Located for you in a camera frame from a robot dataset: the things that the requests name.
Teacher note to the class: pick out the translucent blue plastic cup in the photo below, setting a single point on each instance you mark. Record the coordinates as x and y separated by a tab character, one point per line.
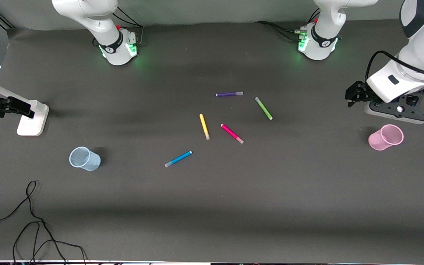
90	162

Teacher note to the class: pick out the dark grey table mat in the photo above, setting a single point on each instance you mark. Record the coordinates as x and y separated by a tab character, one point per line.
212	202

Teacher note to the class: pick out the translucent pink plastic cup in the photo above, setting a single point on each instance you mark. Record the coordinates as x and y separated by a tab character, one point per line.
379	141

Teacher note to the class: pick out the white stand with base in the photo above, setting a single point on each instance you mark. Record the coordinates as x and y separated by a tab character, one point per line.
31	123

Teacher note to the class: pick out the green marker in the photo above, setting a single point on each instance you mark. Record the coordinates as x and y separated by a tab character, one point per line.
263	108

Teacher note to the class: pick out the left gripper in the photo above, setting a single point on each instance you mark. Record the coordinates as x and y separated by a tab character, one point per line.
359	94

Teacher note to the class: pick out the yellow marker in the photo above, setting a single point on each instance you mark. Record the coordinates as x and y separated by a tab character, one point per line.
204	126

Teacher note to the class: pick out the blue marker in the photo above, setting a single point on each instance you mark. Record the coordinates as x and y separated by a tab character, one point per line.
178	159

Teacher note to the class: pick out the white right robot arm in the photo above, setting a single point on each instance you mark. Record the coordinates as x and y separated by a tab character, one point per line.
87	11

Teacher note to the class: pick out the pink marker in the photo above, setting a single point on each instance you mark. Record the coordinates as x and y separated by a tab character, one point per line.
232	133

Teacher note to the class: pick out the purple marker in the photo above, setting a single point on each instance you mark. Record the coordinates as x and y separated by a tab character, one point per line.
228	94

